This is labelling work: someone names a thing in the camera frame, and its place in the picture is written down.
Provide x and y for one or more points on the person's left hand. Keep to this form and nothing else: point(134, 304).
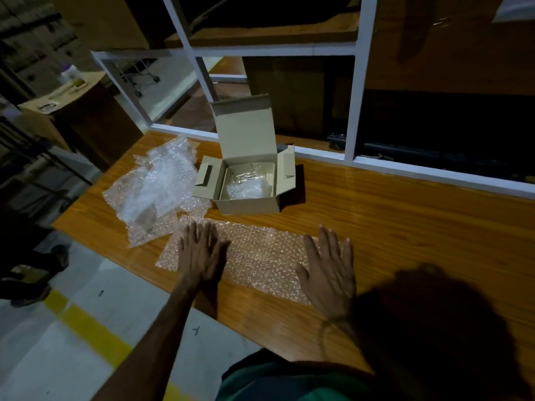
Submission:
point(201, 258)

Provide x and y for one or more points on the person's right hand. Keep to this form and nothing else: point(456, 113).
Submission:
point(330, 279)

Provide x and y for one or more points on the person's right middle finger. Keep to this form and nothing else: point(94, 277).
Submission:
point(325, 243)

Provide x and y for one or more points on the person's left little finger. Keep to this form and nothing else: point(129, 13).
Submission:
point(183, 240)

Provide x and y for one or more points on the person's left thumb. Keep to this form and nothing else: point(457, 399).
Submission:
point(224, 252)

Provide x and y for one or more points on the person's left middle finger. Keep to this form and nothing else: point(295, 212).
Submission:
point(204, 234)

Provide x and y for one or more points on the person's right thumb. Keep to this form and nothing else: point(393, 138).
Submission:
point(302, 276)

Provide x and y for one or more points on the person's right little finger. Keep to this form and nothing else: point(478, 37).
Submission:
point(349, 258)

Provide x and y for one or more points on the bubble wrap sheet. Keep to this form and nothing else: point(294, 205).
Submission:
point(259, 258)

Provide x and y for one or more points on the person's left forearm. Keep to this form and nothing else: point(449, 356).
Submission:
point(159, 342)

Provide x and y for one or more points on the crumpled bubble wrap pile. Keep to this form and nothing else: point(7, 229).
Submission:
point(156, 187)

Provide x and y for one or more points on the thread wrist band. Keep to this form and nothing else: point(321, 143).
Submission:
point(322, 336)

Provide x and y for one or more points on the clear plastic bag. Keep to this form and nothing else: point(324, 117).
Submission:
point(248, 187)

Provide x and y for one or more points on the open cardboard box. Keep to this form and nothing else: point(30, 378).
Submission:
point(246, 162)

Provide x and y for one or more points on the person's green shirt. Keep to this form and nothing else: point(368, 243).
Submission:
point(292, 382)

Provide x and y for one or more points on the small wooden side table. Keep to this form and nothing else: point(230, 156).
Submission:
point(79, 121)

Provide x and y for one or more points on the black metal rack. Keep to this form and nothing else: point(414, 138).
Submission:
point(37, 162)

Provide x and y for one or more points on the chair wheel base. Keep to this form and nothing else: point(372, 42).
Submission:
point(140, 75)

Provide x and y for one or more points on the paper card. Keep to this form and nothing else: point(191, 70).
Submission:
point(48, 106)

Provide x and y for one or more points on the white lidded jar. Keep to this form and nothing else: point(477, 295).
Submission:
point(74, 75)

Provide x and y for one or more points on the wooden shelf board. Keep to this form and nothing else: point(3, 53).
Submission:
point(271, 33)

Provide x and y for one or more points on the white metal shelf frame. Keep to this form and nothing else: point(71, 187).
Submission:
point(359, 100)

